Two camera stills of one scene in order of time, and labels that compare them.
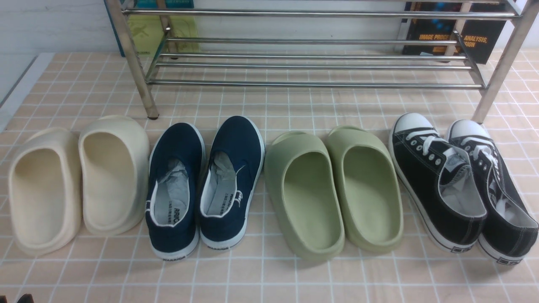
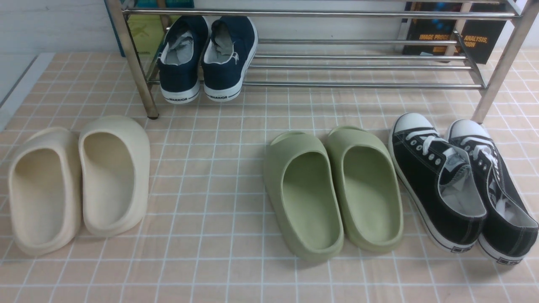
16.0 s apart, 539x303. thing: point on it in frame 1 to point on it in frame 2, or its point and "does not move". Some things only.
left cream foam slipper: x=45 y=192 does not move
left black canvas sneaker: x=439 y=182 does not move
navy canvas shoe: x=174 y=191 to x=180 y=58
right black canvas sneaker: x=509 y=232 does not move
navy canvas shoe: x=233 y=167 to x=226 y=56
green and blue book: x=148 y=34 does not move
